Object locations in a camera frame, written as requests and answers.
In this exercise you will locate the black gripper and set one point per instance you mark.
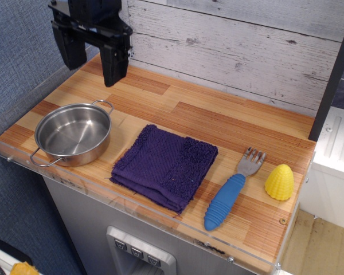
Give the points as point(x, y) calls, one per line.
point(97, 23)

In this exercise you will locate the small stainless steel pan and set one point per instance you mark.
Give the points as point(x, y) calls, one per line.
point(73, 135)

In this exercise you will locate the folded purple cloth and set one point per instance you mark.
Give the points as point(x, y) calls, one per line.
point(164, 167)

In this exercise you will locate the grey cabinet front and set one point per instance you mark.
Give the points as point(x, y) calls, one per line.
point(86, 220)

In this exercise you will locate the silver button panel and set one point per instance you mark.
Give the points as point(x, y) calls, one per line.
point(132, 255)

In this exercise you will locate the orange yellow toy object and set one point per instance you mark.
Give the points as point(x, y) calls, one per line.
point(23, 268)

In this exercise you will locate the yellow plastic corn toy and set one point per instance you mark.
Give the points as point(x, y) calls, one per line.
point(280, 183)

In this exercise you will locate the white toy sink unit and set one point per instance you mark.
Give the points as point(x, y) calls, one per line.
point(322, 193)

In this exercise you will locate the blue handled metal fork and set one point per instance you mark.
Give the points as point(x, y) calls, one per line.
point(222, 203)

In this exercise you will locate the dark right cabinet post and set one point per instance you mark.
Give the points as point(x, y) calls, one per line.
point(328, 96)

